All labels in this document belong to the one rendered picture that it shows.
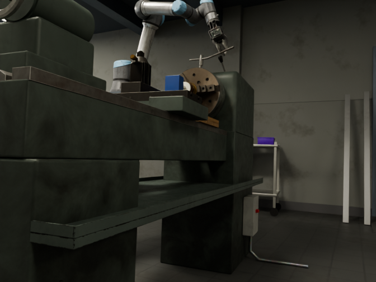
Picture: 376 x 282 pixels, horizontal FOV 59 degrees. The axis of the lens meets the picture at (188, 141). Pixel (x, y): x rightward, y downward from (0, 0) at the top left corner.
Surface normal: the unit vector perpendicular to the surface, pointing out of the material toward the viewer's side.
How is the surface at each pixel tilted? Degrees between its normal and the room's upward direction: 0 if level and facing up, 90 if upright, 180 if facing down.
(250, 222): 90
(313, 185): 90
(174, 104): 90
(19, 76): 90
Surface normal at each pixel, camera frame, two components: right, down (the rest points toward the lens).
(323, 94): -0.44, -0.06
